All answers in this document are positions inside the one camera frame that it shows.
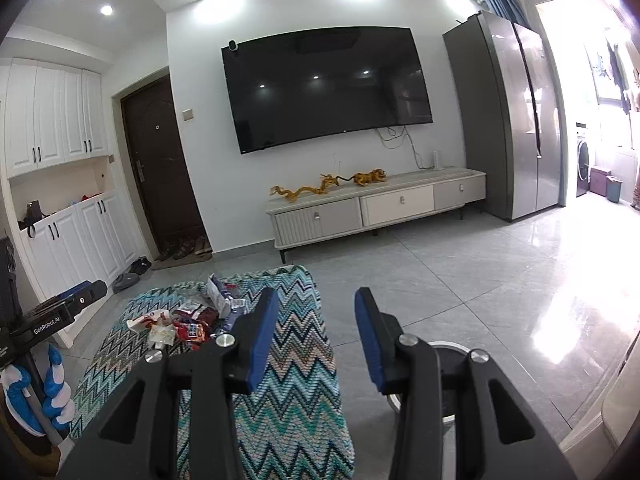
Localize washing machine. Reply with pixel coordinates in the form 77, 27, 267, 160
575, 121, 594, 198

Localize blue curtain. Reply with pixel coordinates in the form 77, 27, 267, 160
482, 0, 531, 28

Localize television cables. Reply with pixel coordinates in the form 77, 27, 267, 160
375, 126, 433, 170

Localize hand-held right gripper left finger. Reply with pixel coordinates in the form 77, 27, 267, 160
57, 287, 280, 480

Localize dark brown entrance door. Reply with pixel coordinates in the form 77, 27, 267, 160
120, 74, 203, 261

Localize brown doormat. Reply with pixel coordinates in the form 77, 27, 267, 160
151, 252, 213, 271

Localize cream furniture piece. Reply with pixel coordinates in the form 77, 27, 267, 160
560, 350, 640, 480

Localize bright red snack wrapper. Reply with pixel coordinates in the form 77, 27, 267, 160
175, 322, 211, 345

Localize golden dragon figurine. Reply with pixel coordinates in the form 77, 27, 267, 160
270, 173, 351, 204

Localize black bag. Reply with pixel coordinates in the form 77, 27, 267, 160
19, 200, 51, 238

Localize clear plastic wrapper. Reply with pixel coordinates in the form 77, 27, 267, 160
167, 282, 208, 306

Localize dark hanging garment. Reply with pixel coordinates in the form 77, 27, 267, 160
604, 37, 634, 113

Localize grey double-door fridge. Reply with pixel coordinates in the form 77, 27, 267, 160
442, 10, 563, 222

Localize person's left hand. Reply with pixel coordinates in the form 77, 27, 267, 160
0, 342, 76, 436

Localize person's left forearm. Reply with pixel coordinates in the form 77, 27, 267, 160
0, 402, 68, 478

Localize white red wrapper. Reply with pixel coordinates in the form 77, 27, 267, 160
126, 310, 172, 333

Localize cream television cabinet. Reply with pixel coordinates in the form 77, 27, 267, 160
264, 166, 487, 263

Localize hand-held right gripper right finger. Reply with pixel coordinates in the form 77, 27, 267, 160
354, 287, 593, 480

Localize grey trash bin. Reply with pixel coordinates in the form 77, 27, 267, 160
385, 340, 473, 431

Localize grey slippers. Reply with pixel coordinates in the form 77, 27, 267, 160
111, 272, 141, 294

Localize white base cabinets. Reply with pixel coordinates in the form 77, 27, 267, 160
20, 191, 140, 348

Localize balcony window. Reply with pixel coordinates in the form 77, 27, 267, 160
587, 25, 640, 153

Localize black wall television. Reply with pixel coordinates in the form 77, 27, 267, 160
221, 25, 434, 155

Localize purple bin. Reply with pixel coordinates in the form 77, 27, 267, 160
590, 166, 612, 195

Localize golden tiger figurine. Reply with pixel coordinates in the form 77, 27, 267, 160
350, 168, 388, 187

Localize zigzag patterned covered table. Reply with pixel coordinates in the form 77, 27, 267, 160
67, 265, 356, 480

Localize pale yellow packet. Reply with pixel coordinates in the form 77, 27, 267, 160
149, 325, 177, 350

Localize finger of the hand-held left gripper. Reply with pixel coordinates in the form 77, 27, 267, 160
59, 281, 97, 306
75, 280, 109, 313

